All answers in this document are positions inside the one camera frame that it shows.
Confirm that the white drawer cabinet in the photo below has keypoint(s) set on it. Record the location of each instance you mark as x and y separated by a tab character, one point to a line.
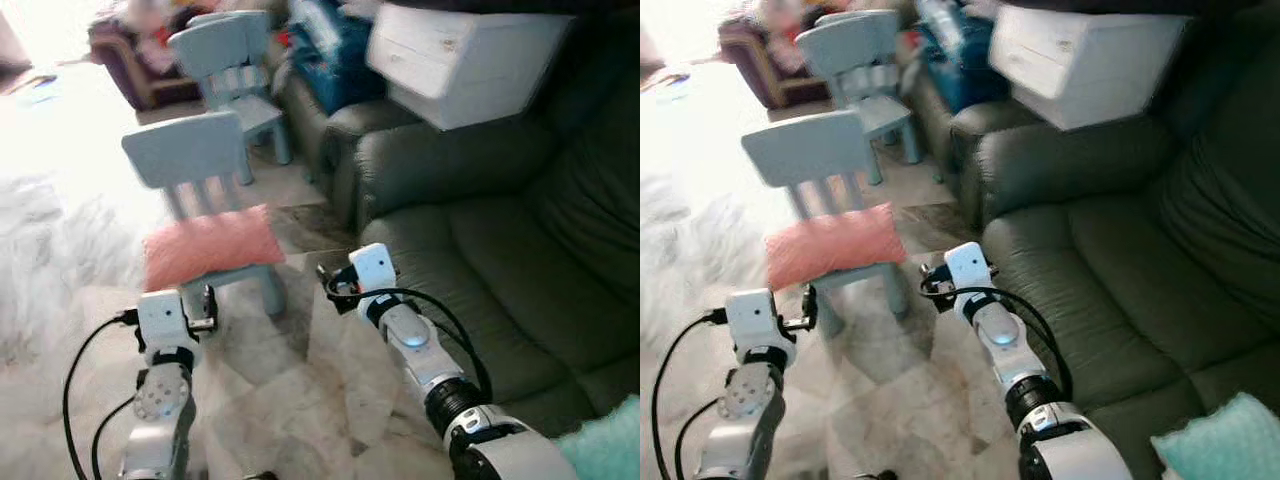
1080	60
460	60

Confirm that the white fluffy rug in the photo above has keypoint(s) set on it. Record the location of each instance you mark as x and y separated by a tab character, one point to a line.
50	250
690	250

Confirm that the mint dotted plush pillow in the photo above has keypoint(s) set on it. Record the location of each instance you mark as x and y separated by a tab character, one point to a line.
1220	445
610	445

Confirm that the purple sofa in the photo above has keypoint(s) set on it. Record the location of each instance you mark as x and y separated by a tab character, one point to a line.
765	80
140	80

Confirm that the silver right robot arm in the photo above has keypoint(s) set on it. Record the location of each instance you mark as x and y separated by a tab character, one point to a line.
420	350
1015	350

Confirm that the blue suitcase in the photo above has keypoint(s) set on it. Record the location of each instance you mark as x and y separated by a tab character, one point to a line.
960	70
340	70

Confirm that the light blue child chair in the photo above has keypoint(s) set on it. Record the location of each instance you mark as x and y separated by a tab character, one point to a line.
215	45
805	150
185	150
840	45

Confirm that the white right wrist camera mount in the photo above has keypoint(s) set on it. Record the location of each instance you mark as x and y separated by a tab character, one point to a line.
968	268
372	268

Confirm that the pink dotted plush pillow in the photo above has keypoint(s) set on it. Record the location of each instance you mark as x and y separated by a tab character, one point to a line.
210	250
830	250

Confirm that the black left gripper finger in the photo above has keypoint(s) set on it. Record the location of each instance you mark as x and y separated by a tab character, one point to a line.
210	303
810	303

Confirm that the grey-green leather sofa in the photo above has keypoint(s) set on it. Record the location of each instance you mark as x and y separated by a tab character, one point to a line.
1100	250
480	250

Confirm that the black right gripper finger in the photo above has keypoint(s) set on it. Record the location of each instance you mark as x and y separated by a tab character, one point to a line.
325	278
926	275

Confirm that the colourful clothes pile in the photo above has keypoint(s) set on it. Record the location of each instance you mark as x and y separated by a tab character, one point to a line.
150	20
775	20

